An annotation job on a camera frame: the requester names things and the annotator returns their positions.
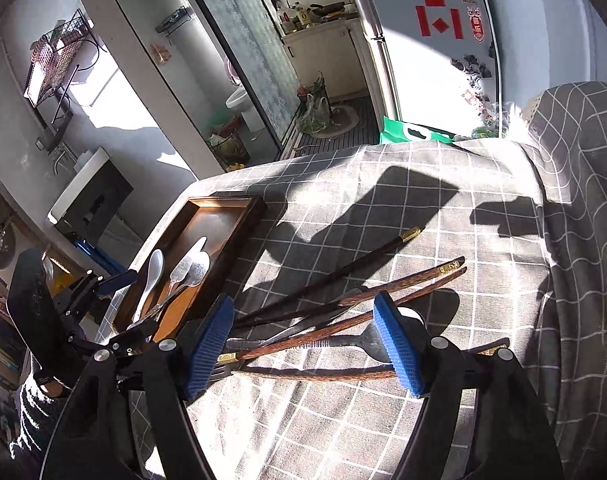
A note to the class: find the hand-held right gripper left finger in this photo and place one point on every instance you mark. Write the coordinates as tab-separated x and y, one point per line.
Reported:
208	345

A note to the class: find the person's left forearm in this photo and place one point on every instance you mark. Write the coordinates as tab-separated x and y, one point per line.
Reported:
33	405

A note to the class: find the white ceramic spoon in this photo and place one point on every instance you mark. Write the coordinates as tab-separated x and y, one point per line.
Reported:
155	264

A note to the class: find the wooden tray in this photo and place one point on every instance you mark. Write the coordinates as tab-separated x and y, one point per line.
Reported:
218	230

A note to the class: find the green bag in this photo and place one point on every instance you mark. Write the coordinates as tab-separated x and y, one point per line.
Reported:
398	132

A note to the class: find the pink toilet lid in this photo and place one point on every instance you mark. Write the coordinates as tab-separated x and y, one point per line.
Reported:
230	71

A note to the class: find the grey checked tablecloth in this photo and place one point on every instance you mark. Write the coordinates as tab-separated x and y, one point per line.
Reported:
333	435

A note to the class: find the dark chopstick with gold cap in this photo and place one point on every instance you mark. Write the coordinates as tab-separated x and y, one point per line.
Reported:
363	256

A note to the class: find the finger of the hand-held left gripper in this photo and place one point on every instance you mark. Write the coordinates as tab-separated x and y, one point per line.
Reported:
136	334
116	281

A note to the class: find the cooking oil bottle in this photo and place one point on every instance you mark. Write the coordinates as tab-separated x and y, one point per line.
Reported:
283	17

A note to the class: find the brown wooden chopstick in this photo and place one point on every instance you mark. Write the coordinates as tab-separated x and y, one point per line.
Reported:
308	374
423	274
308	331

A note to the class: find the cream kitchen cabinet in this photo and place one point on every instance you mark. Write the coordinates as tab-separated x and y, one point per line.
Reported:
323	60

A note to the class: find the metal faucet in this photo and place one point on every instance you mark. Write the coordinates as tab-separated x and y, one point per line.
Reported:
58	152

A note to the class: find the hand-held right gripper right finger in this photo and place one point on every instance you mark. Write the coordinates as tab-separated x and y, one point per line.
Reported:
398	345

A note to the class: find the dark striped floor mat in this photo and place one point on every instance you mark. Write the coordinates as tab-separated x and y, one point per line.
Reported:
366	110

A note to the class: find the silver refrigerator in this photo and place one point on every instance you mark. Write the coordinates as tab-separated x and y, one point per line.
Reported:
413	75

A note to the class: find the black wok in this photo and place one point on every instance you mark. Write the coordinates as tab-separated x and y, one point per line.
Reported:
328	8

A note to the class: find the grey checked chair cover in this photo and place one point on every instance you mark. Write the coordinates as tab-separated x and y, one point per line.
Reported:
583	160

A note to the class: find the metal spoon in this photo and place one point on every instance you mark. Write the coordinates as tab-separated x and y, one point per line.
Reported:
199	262
181	271

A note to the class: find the dark metal utensil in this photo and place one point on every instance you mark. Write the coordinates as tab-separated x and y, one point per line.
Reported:
293	316

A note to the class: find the patterned glass sliding door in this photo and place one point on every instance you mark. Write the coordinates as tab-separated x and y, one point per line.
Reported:
253	45

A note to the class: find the small black wall shelf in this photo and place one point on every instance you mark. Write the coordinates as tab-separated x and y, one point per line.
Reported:
173	19

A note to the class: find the plastic bag of vegetables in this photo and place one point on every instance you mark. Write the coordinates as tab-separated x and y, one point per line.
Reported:
316	112

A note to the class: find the black washbasin cabinet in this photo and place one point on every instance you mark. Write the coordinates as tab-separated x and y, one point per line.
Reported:
103	195

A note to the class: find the white washbasin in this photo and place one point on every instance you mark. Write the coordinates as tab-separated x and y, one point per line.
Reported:
83	175

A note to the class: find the white toilet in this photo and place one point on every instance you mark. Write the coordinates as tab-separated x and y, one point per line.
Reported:
238	100

